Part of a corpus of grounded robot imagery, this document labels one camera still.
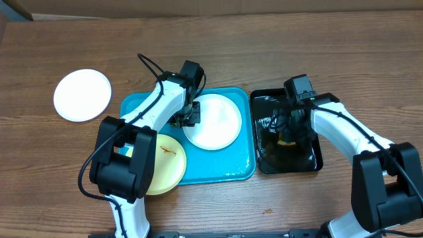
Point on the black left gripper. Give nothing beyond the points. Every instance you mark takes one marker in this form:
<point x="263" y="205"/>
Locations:
<point x="195" y="117"/>

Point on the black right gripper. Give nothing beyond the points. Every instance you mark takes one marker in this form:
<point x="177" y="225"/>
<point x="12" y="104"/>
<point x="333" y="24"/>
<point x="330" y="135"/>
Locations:
<point x="279" y="124"/>

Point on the green yellow sponge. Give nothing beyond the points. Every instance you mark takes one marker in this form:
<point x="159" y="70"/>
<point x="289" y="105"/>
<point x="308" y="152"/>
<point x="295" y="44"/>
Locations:
<point x="282" y="142"/>

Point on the white plate with dark stain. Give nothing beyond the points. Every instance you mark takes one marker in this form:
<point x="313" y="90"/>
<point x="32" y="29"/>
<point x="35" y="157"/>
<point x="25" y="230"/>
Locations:
<point x="220" y="123"/>

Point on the yellow plate with stain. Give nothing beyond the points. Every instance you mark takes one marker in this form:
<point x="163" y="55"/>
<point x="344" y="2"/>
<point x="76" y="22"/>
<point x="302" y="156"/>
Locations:
<point x="170" y="165"/>

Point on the white plate with red stain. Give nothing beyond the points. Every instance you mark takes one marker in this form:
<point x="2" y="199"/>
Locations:
<point x="82" y="95"/>

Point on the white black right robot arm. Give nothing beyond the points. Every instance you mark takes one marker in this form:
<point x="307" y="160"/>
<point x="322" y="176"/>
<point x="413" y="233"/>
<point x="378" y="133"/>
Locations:
<point x="386" y="176"/>

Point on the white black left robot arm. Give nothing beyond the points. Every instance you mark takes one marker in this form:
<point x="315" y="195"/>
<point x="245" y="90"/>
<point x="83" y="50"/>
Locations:
<point x="122" y="164"/>

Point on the black plastic tray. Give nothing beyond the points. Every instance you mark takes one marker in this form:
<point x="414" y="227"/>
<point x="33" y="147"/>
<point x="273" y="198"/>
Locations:
<point x="271" y="157"/>

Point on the blue plastic tray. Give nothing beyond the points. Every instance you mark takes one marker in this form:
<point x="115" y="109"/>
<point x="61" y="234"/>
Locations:
<point x="234" y="162"/>

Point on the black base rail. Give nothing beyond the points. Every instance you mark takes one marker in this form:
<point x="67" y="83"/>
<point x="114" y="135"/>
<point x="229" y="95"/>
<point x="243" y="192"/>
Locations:
<point x="292" y="233"/>

